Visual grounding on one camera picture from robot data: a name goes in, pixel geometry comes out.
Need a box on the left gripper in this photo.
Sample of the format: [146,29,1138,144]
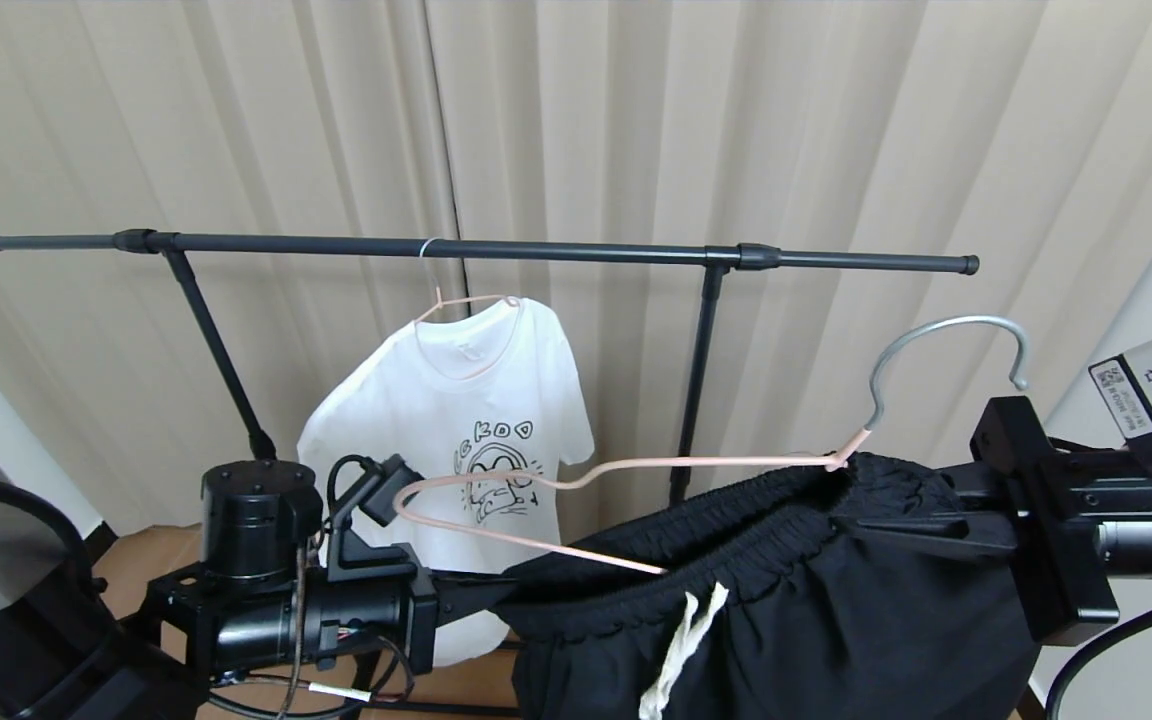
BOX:
[306,570,538,677]

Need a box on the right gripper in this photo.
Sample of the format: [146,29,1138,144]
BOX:
[830,396,1152,647]

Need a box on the black garment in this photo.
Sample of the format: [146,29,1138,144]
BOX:
[494,452,1043,720]

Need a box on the white garment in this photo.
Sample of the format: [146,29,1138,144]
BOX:
[296,297,597,668]

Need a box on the pink clothes hanger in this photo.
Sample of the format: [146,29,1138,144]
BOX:
[393,316,1033,577]
[414,240,523,383]

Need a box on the black clothes rack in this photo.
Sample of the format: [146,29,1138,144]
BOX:
[0,228,980,720]

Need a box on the beige curtain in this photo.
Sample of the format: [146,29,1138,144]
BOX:
[0,0,1152,541]

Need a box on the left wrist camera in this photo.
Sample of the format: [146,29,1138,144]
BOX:
[326,455,428,583]

